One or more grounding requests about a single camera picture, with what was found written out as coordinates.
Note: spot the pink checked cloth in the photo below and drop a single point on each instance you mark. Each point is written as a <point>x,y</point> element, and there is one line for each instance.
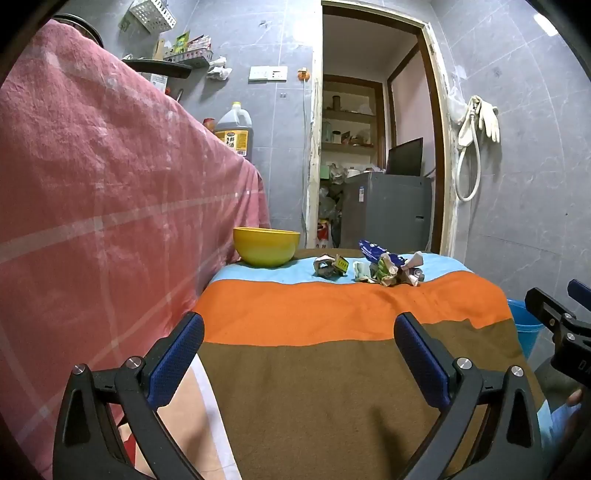
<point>101,184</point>

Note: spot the white wall switch panel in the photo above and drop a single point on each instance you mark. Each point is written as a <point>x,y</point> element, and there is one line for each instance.
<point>268,74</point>

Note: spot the black monitor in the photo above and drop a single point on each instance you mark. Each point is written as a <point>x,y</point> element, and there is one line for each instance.
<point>405,157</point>

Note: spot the white crumpled rag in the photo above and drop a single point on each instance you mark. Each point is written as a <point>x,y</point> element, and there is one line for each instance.
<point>219,69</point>

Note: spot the peach cloth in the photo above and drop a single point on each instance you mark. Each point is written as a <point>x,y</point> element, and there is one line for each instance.
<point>194,424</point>

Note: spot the white green wrapper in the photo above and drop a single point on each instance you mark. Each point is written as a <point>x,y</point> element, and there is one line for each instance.
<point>362,273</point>

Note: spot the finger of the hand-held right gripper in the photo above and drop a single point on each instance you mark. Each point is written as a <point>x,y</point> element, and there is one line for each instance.
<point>579,290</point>
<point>547,307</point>

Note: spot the large cooking oil bottle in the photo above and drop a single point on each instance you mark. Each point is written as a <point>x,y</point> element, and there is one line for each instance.
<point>233,131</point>

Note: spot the wall shelf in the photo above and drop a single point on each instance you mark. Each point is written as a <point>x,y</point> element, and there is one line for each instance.
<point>189,57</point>

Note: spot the wooden door frame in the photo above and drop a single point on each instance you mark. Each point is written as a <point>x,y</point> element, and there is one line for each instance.
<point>315,138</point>

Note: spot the dark cooking pot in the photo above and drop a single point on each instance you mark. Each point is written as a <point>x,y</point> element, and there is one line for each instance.
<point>83,27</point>

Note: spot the blue snack packet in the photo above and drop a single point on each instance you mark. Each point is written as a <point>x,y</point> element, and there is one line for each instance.
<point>376,250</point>

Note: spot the white rubber gloves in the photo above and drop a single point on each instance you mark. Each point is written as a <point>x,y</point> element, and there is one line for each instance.
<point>489,117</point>

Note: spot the black chair armrest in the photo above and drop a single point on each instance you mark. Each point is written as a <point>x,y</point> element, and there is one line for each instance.
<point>157,68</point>

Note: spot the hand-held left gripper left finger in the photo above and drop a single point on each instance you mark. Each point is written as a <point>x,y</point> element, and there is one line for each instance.
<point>178,360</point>

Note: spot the grey appliance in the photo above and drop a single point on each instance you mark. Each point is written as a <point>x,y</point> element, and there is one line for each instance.
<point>388,212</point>

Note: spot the person's light blue clothing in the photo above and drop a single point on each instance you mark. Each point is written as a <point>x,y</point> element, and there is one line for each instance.
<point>554,424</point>

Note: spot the orange wall hook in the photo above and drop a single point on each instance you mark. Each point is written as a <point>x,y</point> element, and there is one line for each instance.
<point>303,75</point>

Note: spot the person's right hand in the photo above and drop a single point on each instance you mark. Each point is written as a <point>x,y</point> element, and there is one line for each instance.
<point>575,398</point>

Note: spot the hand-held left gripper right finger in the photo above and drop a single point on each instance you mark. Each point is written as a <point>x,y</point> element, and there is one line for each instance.
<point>418,360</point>

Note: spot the blue plastic bucket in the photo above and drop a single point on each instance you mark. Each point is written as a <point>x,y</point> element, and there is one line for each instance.
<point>526,323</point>

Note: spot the grey wrapper yellow label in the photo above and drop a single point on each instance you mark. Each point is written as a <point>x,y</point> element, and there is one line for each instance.
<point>330,267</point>

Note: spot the silver wrapper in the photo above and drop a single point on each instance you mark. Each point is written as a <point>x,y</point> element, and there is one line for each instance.
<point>413,272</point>

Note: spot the striped blanket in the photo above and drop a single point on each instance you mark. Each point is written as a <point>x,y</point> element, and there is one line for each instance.
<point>323,360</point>

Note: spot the red white bag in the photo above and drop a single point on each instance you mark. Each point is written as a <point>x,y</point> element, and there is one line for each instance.
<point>324,235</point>

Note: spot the green beige wrapper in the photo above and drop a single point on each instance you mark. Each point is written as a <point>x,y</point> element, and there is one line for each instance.
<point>390,272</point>

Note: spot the yellow bowl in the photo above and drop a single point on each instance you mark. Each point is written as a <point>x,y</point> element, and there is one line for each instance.
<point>265,249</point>

